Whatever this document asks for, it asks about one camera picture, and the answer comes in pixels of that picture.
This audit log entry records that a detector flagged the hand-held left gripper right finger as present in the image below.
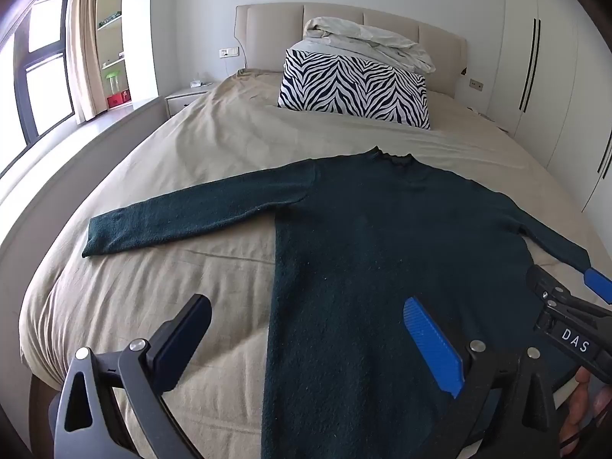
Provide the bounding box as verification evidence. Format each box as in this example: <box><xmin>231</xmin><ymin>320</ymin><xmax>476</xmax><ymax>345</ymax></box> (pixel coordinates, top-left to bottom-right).
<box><xmin>403</xmin><ymin>296</ymin><xmax>561</xmax><ymax>459</ymax></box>

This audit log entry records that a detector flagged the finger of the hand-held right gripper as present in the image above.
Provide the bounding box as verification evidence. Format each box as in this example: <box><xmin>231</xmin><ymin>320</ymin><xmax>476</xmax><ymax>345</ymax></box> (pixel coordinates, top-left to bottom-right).
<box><xmin>583</xmin><ymin>269</ymin><xmax>612</xmax><ymax>305</ymax></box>
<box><xmin>525</xmin><ymin>264</ymin><xmax>575</xmax><ymax>311</ymax></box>

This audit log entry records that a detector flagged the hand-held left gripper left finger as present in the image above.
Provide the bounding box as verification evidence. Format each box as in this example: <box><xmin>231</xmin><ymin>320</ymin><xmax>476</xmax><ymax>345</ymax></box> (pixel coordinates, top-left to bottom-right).
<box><xmin>48</xmin><ymin>294</ymin><xmax>213</xmax><ymax>459</ymax></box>

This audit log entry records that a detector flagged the dark green sweater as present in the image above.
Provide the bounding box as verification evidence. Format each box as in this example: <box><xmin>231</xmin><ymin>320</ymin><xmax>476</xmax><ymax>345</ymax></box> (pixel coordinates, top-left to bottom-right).
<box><xmin>82</xmin><ymin>147</ymin><xmax>594</xmax><ymax>459</ymax></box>

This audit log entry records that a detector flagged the person's right hand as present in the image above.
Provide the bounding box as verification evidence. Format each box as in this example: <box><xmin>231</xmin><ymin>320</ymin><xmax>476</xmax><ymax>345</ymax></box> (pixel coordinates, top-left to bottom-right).
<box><xmin>558</xmin><ymin>366</ymin><xmax>612</xmax><ymax>450</ymax></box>

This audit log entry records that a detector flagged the beige bed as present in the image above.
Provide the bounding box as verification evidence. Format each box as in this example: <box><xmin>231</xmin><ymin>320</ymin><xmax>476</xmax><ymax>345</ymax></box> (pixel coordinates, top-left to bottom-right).
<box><xmin>0</xmin><ymin>68</ymin><xmax>596</xmax><ymax>459</ymax></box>

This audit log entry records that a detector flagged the white wardrobe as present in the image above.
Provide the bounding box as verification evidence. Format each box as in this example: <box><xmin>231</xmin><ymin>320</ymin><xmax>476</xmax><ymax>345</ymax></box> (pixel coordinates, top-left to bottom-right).
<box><xmin>488</xmin><ymin>0</ymin><xmax>612</xmax><ymax>249</ymax></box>

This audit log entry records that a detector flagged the white nightstand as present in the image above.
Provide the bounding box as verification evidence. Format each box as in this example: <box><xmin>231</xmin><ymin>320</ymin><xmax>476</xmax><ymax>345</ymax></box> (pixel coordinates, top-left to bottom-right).
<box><xmin>165</xmin><ymin>87</ymin><xmax>213</xmax><ymax>118</ymax></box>

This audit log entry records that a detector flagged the zebra print pillow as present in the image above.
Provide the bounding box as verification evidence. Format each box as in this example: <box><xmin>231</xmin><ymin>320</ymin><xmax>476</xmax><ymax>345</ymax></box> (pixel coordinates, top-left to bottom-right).
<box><xmin>277</xmin><ymin>49</ymin><xmax>431</xmax><ymax>131</ymax></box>

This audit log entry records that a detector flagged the crumpled white duvet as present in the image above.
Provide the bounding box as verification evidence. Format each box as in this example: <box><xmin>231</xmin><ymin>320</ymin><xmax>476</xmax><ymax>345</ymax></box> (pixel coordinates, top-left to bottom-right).
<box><xmin>289</xmin><ymin>16</ymin><xmax>437</xmax><ymax>75</ymax></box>

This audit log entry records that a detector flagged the black framed window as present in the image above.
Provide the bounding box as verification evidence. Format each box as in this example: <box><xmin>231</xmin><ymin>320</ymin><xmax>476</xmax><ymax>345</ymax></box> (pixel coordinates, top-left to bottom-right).
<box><xmin>0</xmin><ymin>0</ymin><xmax>77</xmax><ymax>177</ymax></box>

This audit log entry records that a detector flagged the beige curtain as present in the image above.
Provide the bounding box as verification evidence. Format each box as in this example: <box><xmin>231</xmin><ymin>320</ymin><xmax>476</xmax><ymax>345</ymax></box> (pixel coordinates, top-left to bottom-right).
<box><xmin>64</xmin><ymin>0</ymin><xmax>103</xmax><ymax>122</ymax></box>

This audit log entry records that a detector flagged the white wall shelf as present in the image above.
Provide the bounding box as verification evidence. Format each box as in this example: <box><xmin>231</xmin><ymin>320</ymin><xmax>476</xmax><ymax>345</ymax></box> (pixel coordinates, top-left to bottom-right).
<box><xmin>96</xmin><ymin>0</ymin><xmax>127</xmax><ymax>116</ymax></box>

